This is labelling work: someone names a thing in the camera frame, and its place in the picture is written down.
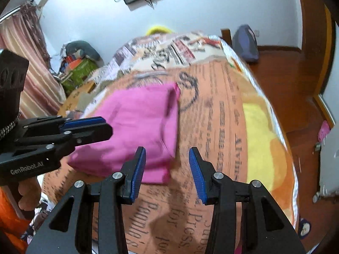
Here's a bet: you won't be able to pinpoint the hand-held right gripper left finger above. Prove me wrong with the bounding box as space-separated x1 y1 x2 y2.
25 146 147 254

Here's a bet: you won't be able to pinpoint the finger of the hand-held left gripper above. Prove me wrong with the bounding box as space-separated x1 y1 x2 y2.
14 123 113 163
17 116 107 133

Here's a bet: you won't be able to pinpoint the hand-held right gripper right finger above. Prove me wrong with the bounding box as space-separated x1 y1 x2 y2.
189 147 306 254

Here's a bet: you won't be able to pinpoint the pink pants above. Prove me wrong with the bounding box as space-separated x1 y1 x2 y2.
67 83 181 185

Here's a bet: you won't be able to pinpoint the person's left hand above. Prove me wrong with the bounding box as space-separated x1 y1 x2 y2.
18 176 42 210

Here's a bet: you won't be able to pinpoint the wooden lap table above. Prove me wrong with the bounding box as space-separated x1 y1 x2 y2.
57 81 96 117

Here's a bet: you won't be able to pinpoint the newspaper print blanket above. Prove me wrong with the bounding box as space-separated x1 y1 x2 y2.
26 30 300 254

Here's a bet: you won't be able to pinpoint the green patterned bag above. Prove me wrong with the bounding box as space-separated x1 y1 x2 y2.
61 58 100 97

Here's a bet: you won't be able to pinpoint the striped red curtain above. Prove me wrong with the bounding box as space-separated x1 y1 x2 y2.
0 1 67 119

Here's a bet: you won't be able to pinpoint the pile of pale clothes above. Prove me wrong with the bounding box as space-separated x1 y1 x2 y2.
50 48 69 75

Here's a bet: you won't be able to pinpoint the dark blue cartoon slipper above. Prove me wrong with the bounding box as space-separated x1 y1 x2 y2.
298 218 311 236

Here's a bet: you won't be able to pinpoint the yellow foam tube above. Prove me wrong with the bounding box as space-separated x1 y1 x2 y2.
146 25 172 35

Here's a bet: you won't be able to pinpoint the white refrigerator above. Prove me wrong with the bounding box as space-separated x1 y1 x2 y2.
313 127 339 204

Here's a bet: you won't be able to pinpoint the pink plastic item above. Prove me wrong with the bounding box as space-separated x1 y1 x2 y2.
318 120 331 142

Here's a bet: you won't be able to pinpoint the grey blue bag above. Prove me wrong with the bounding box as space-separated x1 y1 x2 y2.
232 24 259 63

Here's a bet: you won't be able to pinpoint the wooden bedpost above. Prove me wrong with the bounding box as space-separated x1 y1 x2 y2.
220 29 233 45

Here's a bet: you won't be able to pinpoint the white sliding wardrobe door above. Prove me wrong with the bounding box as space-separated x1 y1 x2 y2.
318 21 339 122

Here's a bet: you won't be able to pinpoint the brown wooden door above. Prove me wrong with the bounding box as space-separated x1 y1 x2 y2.
297 0 334 96

